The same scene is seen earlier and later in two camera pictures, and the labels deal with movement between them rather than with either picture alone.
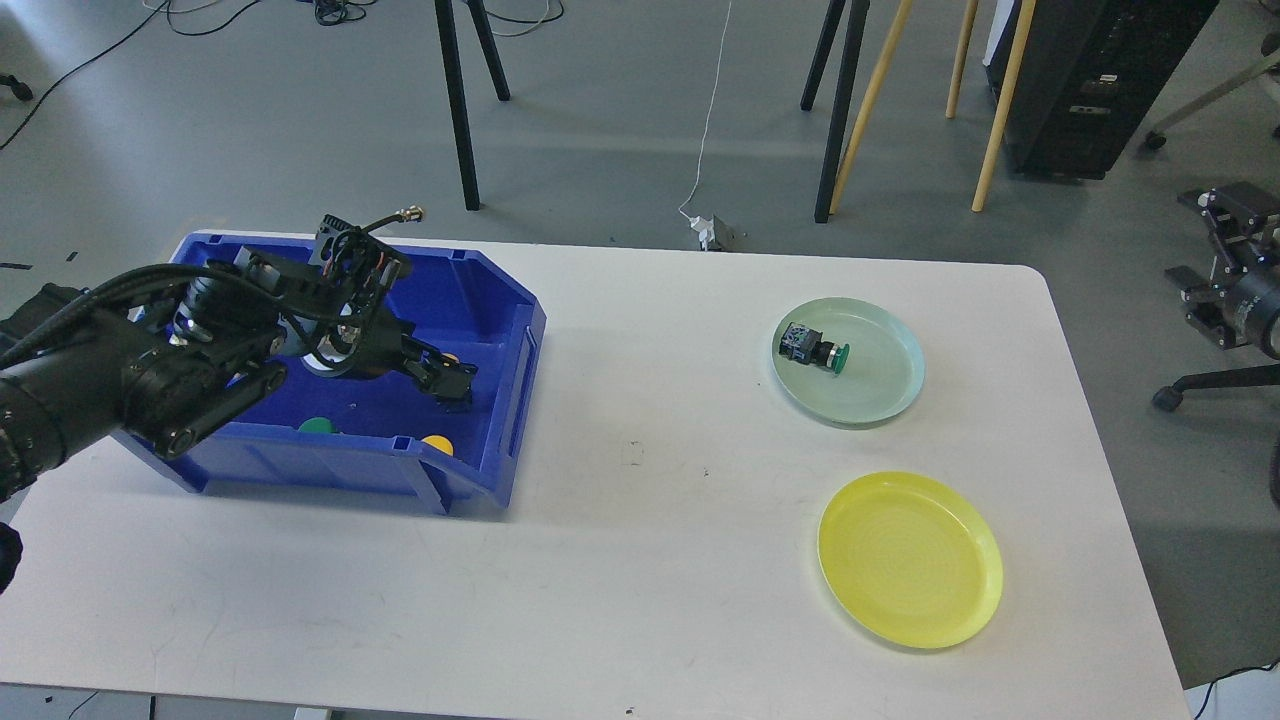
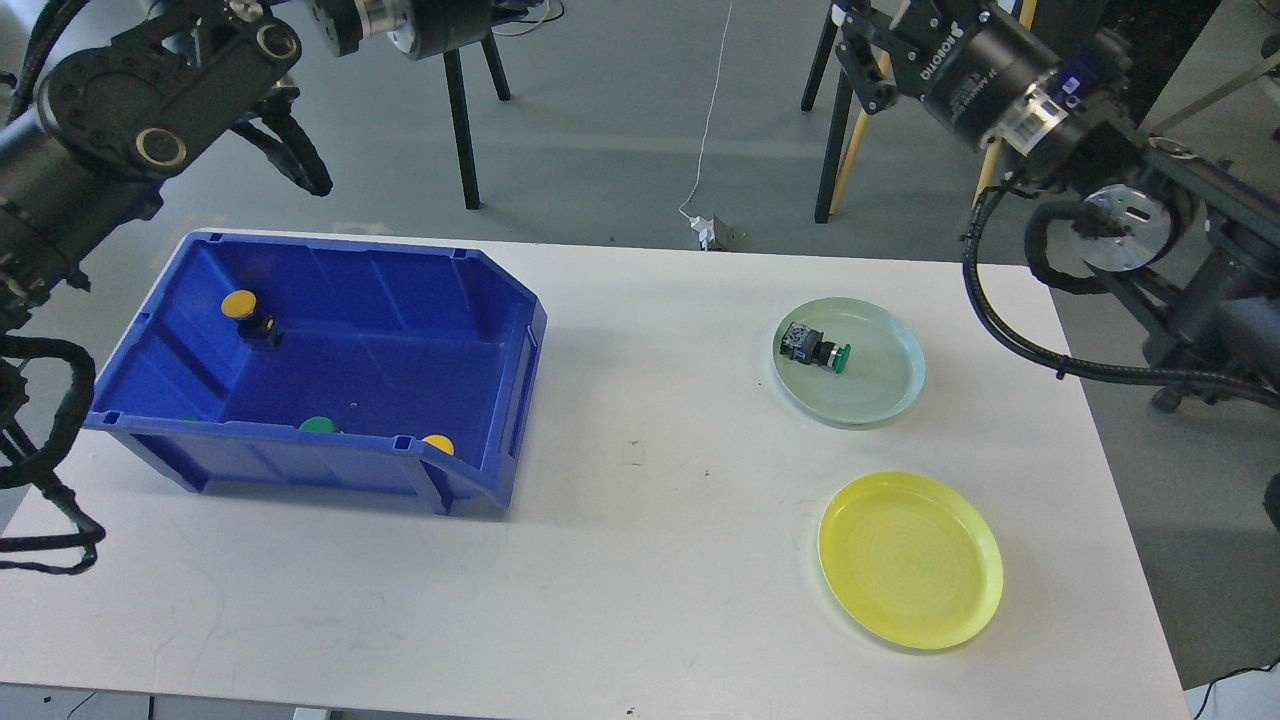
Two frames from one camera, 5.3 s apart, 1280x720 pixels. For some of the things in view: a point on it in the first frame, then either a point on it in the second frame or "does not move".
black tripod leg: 445,15 does not move
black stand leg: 836,147 does not move
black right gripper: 1245,273 → 974,63
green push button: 803,344 does not move
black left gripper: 339,298 → 423,27
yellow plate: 912,557 does not move
